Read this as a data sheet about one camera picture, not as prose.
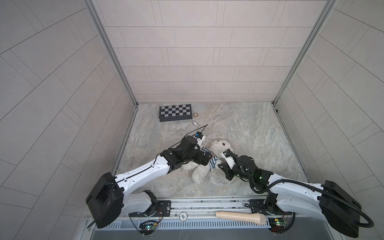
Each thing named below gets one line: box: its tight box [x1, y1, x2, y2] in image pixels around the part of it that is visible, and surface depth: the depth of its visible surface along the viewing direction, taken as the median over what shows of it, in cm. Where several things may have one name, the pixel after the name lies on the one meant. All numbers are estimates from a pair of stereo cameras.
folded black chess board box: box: [159, 104, 193, 122], surface depth 108 cm
